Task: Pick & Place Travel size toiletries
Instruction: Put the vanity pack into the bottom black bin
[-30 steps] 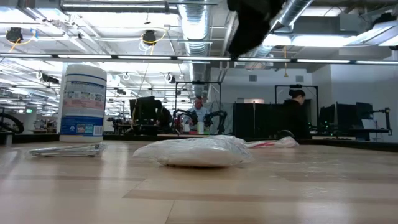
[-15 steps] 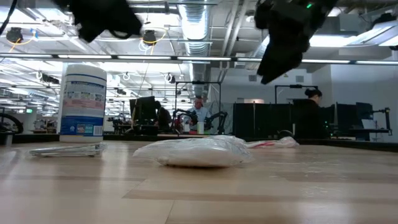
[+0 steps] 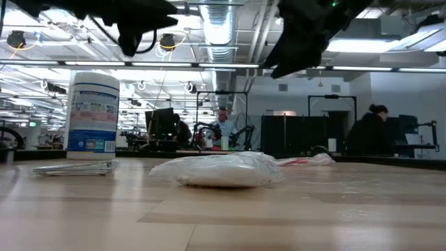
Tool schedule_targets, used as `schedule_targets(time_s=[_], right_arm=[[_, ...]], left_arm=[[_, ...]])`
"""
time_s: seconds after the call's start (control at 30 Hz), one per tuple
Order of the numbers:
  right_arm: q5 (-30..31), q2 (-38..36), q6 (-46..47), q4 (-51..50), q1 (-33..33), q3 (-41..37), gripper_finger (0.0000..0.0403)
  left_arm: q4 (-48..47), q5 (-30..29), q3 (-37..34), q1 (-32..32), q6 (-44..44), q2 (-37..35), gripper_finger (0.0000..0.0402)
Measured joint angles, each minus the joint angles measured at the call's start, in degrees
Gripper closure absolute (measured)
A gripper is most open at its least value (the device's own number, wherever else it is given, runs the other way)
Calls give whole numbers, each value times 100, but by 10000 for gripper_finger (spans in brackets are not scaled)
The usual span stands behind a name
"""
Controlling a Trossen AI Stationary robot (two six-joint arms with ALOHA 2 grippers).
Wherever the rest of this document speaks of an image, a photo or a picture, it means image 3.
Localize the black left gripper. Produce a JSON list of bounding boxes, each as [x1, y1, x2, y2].
[[75, 0, 178, 34]]

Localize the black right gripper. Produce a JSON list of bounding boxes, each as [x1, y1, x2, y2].
[[263, 0, 374, 78]]

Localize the bagged white cotton pads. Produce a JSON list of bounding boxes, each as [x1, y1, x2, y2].
[[148, 153, 286, 188]]

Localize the bagged silver nail clipper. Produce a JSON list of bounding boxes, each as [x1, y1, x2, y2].
[[29, 159, 122, 177]]

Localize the long ceiling light strip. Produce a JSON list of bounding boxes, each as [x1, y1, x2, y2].
[[0, 59, 446, 73]]

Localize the bright ceiling light panel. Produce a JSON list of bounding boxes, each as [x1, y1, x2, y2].
[[325, 36, 401, 54]]

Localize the black partition curtain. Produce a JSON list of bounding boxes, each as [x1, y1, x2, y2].
[[261, 114, 349, 156]]

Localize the person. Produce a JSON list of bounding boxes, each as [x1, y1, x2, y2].
[[172, 113, 193, 148], [205, 107, 238, 149], [346, 103, 395, 156]]

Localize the black computer monitor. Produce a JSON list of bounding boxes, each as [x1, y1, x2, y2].
[[144, 107, 176, 141]]

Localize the bagged pink toothbrush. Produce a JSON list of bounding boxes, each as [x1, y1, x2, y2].
[[274, 152, 337, 167]]

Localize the bagged white cotton balls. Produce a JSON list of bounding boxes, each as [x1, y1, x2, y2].
[[236, 151, 276, 162]]

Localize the white wipes canister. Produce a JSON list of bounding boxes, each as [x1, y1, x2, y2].
[[66, 71, 121, 161]]

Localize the white ceiling light panel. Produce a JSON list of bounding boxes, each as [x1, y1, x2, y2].
[[393, 22, 446, 53]]

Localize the black ceiling cable reel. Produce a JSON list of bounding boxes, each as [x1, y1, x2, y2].
[[159, 33, 177, 52], [6, 30, 27, 50]]

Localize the silver ventilation duct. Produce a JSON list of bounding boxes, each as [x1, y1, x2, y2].
[[200, 0, 238, 118]]

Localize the black camera stand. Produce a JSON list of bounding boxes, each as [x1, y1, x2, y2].
[[407, 119, 440, 158]]

